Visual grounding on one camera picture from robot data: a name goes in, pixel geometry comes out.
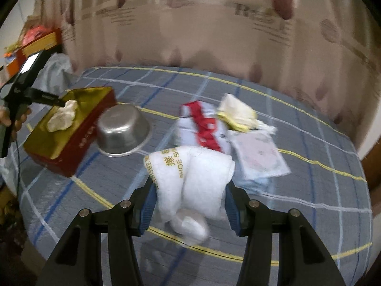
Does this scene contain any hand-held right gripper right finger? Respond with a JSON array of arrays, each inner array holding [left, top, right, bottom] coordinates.
[[225, 182, 347, 286]]

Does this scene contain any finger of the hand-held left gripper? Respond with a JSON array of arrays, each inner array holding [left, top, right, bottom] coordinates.
[[29, 89, 65, 107]]

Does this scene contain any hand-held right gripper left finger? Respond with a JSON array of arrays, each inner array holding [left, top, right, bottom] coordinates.
[[37, 177, 158, 286]]

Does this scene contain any white tissue cloth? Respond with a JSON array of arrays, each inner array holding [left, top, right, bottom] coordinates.
[[47, 100, 78, 132]]

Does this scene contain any light blue towel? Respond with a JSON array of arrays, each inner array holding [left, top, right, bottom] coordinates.
[[238, 173, 277, 193]]

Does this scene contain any white towel with gold print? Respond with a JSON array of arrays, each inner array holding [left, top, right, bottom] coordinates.
[[144, 145, 236, 243]]

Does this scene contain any red and gold box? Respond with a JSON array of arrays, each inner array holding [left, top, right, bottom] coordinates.
[[23, 86, 117, 178]]

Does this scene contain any white pink printed cloth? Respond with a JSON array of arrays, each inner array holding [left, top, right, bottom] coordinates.
[[231, 131, 291, 179]]

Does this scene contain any red and white cloth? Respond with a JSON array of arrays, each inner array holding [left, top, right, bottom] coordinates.
[[175, 101, 231, 152]]

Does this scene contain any white yellow sponge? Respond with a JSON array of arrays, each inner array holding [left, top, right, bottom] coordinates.
[[217, 93, 277, 133]]

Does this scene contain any person's left hand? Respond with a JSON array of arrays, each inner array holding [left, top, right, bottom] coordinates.
[[0, 106, 32, 141]]

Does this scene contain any grey cloth bundle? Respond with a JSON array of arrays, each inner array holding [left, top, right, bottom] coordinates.
[[30, 53, 79, 114]]

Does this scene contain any red and yellow carton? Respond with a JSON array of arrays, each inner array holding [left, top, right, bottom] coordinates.
[[16, 29, 63, 61]]

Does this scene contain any pink plastic bag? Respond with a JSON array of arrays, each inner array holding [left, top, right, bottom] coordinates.
[[22, 25, 48, 45]]

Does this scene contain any metal bowl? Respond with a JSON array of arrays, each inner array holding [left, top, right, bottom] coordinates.
[[96, 103, 151, 157]]

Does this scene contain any grey plaid bed sheet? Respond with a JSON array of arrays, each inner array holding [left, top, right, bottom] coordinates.
[[7, 66, 372, 286]]

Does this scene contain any wooden furniture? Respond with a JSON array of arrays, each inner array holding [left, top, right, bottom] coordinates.
[[359, 146, 381, 185]]

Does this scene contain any beige printed curtain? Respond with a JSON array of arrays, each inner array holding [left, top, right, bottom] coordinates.
[[30, 0, 381, 155]]

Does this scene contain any black cable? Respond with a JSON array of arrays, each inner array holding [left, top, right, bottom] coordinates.
[[14, 131, 22, 204]]

